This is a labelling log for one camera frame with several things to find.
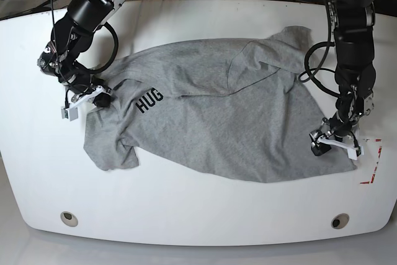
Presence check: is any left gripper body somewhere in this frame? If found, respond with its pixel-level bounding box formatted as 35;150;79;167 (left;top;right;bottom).
322;115;359;141

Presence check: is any left table cable grommet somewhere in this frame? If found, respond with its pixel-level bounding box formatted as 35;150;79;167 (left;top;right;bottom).
60;212;78;227

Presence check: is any red tape rectangle marking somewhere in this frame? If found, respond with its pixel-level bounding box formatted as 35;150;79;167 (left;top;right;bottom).
360;138;383;185

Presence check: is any grey T-shirt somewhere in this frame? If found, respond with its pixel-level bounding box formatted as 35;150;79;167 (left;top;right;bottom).
84;26;355;183

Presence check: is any table cable grommet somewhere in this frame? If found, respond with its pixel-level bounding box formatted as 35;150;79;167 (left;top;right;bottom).
331;213;350;230
60;212;78;227

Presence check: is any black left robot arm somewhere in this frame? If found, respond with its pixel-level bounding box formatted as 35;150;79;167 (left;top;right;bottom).
304;0;376;159

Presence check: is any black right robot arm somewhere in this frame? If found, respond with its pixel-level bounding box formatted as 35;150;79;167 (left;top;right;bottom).
37;0;126;107

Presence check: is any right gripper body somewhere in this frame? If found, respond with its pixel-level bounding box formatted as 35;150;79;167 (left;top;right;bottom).
60;66;99;95

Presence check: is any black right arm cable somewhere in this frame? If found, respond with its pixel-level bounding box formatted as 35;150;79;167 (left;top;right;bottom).
46;0;120;75

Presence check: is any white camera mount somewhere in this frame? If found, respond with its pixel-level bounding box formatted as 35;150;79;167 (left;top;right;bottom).
310;130;364;160
61;86;112;121

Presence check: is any right table cable grommet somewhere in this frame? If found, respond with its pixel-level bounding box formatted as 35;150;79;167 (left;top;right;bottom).
331;213;350;230

